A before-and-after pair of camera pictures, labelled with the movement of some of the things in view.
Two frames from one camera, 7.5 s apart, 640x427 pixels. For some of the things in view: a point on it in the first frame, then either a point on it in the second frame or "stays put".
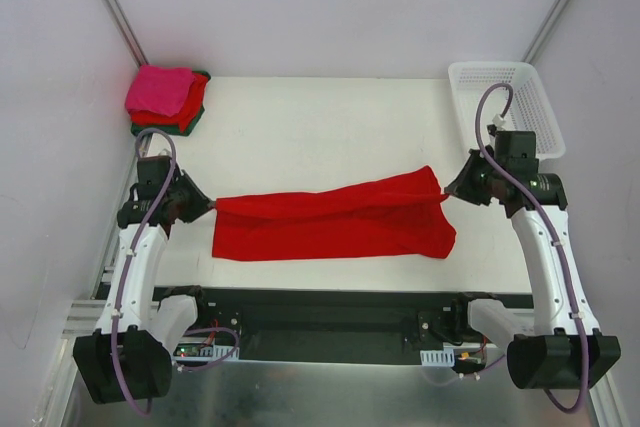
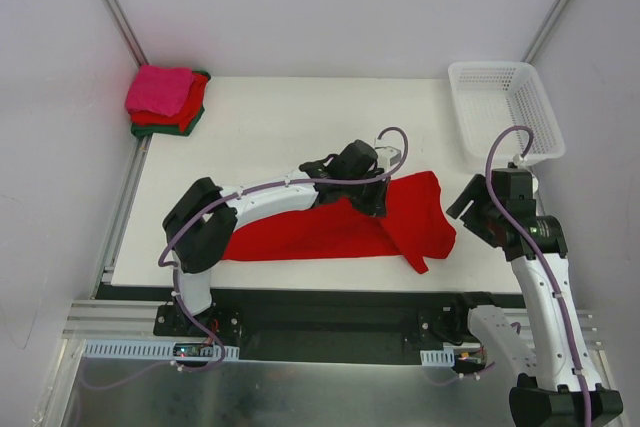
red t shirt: x=401 y=215 stays put
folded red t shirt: x=190 y=111 stays put
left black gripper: x=185 y=198 -> x=373 y=194
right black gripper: x=473 y=182 -> x=470 y=202
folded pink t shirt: x=160 y=89 stays put
